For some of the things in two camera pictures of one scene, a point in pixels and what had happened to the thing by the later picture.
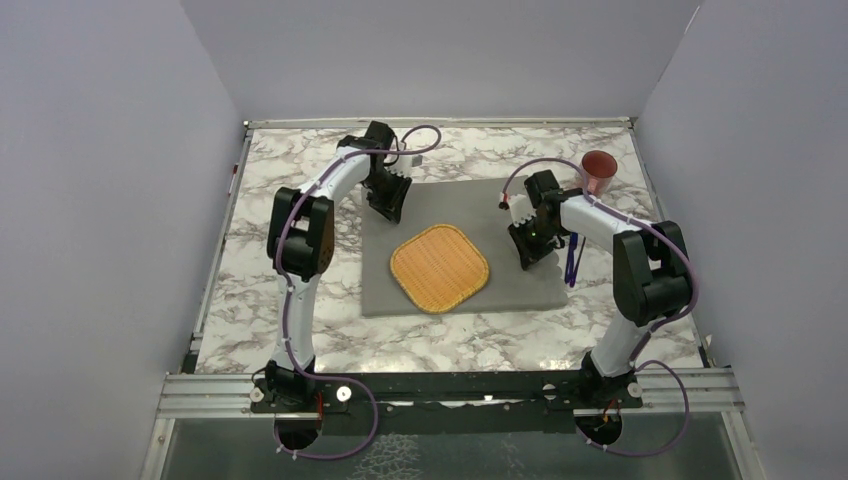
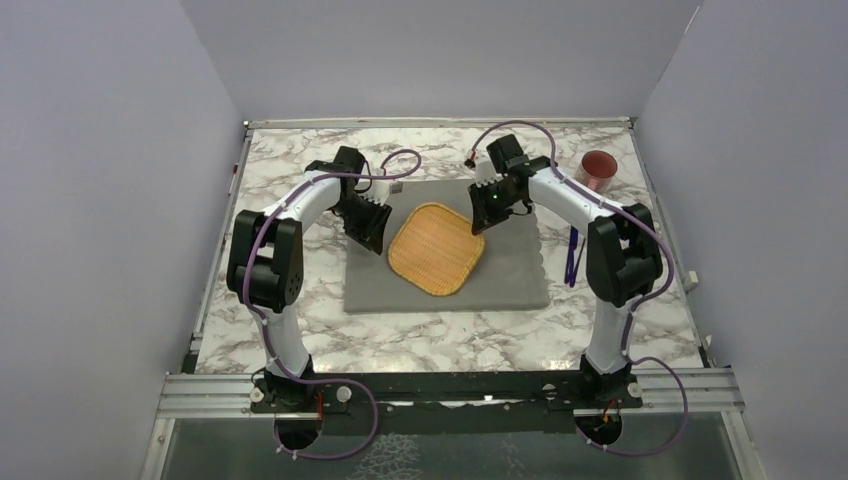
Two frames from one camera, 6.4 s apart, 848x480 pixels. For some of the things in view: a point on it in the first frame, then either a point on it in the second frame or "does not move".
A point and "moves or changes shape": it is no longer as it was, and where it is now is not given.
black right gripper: (528, 255) -> (483, 215)
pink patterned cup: (600, 168) does not move
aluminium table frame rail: (199, 396) does not move
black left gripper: (391, 205) -> (371, 233)
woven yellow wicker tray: (439, 268) moves or changes shape
